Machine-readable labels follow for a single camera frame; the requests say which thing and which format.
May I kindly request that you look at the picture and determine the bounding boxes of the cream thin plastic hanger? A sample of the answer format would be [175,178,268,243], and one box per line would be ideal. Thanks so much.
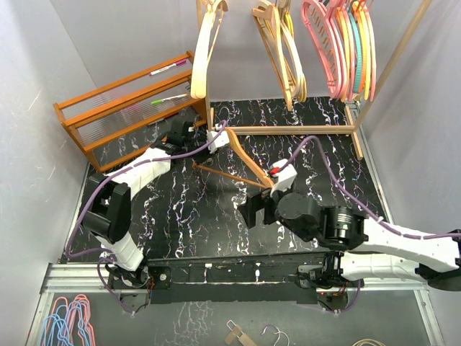
[190,1,208,99]

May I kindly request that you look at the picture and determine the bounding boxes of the beige hanger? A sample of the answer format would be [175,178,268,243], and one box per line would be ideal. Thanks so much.
[277,0,308,102]
[277,0,303,98]

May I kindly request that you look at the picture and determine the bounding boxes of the thick pink plastic hanger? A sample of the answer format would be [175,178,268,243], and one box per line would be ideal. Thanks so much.
[324,1,349,102]

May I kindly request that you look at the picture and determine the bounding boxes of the yellow metal hanger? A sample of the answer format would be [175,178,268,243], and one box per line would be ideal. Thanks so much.
[361,1,377,102]

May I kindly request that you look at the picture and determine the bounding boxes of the teal wire hanger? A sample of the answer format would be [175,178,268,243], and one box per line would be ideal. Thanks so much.
[351,1,367,94]

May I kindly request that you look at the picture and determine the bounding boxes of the orange plastic hanger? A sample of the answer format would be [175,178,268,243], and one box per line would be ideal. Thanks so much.
[356,1,371,100]

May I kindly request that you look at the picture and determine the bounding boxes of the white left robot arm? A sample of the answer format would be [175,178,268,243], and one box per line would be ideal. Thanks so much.
[79,120,219,288]

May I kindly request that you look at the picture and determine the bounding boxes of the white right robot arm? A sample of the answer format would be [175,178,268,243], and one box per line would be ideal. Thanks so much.
[237,189,460,292]

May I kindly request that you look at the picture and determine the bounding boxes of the green capped marker pen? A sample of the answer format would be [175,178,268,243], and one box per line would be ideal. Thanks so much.
[151,93,190,105]

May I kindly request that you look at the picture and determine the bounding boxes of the orange wooden shelf rack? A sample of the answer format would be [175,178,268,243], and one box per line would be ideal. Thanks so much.
[53,50,207,172]

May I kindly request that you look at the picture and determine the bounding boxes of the purple capped marker pen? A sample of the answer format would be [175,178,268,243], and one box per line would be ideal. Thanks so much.
[149,59,187,76]

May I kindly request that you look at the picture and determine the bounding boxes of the light wooden clothes rack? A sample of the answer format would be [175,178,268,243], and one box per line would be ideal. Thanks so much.
[194,0,435,163]

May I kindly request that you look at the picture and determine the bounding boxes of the wooden clip hanger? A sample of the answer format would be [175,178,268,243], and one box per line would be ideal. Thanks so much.
[224,320,257,346]

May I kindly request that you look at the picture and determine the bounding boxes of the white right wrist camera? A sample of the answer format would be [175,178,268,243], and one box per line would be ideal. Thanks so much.
[269,159,297,197]

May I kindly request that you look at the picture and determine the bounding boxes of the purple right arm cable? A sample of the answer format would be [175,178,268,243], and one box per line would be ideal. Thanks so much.
[277,135,461,314]

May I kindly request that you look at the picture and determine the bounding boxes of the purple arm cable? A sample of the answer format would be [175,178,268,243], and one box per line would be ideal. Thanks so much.
[277,135,461,314]
[63,119,228,314]

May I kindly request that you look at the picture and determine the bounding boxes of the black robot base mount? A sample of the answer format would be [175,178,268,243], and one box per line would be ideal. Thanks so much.
[105,252,364,304]

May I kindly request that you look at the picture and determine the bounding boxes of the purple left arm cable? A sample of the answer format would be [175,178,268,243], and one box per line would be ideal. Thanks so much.
[63,119,228,314]

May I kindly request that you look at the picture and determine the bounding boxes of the blue and pink wire hangers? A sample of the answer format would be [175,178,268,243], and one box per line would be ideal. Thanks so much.
[38,294,96,346]

